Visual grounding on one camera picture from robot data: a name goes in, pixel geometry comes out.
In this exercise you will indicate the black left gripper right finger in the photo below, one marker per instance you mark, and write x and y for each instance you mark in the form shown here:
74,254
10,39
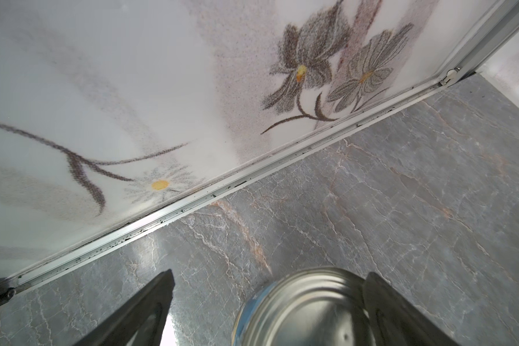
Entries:
395,321

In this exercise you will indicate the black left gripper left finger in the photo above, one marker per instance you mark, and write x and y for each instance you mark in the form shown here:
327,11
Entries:
141,320

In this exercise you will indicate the blue labelled tin can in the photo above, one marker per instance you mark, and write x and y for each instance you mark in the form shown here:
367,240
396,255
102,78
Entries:
317,306

